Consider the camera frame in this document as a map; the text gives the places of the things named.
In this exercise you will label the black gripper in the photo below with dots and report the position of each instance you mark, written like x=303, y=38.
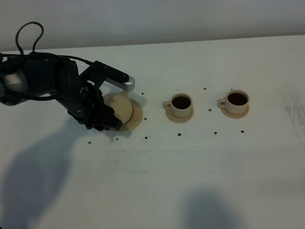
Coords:
x=85, y=102

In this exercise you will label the beige ceramic teapot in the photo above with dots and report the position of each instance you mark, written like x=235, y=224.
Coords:
x=121, y=104

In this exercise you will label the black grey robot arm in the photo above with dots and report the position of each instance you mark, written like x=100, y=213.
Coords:
x=45, y=76

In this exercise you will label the beige teapot saucer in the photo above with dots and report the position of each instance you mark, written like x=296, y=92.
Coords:
x=135, y=119

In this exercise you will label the beige left cup saucer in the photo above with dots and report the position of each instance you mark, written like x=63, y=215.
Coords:
x=178, y=115

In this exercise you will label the beige cup saucer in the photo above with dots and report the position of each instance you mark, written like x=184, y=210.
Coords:
x=178, y=115
x=236, y=116

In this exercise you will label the beige left teacup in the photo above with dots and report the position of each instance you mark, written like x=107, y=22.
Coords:
x=180, y=101

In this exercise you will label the beige teacup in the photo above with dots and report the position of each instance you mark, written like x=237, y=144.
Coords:
x=180, y=101
x=234, y=102

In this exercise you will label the beige right cup saucer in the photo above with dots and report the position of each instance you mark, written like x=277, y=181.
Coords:
x=236, y=116

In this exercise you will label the beige right teacup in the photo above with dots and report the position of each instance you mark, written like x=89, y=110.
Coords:
x=234, y=102

